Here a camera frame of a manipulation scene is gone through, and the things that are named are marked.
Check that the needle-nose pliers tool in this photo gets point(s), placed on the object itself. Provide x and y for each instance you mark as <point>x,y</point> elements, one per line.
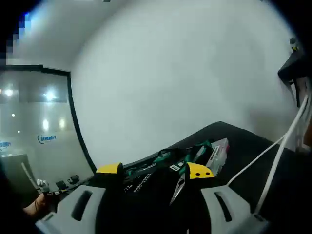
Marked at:
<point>179,185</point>

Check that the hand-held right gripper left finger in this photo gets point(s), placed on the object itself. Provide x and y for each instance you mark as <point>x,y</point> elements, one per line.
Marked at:
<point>58,214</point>

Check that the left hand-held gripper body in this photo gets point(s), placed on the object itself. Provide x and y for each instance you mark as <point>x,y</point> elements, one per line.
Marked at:
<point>43,186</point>

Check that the small grey yellow device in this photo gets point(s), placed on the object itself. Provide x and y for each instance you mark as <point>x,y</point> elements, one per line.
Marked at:
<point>294,45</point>

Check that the screwdriver bit set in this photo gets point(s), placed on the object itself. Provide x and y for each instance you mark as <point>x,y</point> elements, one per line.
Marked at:
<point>139,182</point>

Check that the large black monitor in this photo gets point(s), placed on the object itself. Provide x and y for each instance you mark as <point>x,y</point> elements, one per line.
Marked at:
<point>297,65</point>

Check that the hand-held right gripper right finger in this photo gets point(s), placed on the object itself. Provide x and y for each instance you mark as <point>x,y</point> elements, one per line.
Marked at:
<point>241,214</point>

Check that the clear plastic screw box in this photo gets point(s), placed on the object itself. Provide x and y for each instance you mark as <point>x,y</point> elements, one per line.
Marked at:
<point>218,156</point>

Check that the person's left hand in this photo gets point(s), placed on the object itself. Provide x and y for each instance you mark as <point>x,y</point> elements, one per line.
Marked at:
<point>48,203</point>

